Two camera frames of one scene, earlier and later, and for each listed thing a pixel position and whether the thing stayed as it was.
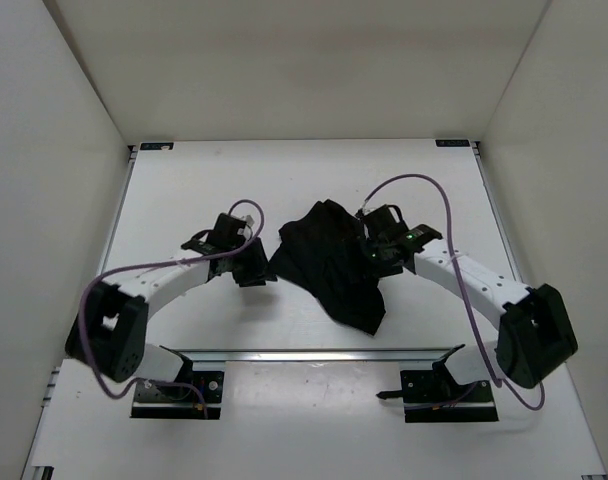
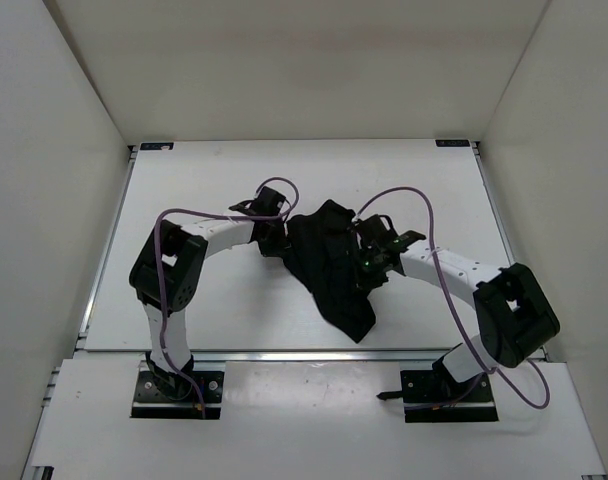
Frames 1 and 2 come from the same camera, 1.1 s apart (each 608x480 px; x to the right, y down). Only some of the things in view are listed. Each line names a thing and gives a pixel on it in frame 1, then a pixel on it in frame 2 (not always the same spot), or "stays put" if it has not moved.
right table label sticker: x=453 y=143 stays put
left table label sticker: x=157 y=146 stays put
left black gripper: x=260 y=267 to x=278 y=248
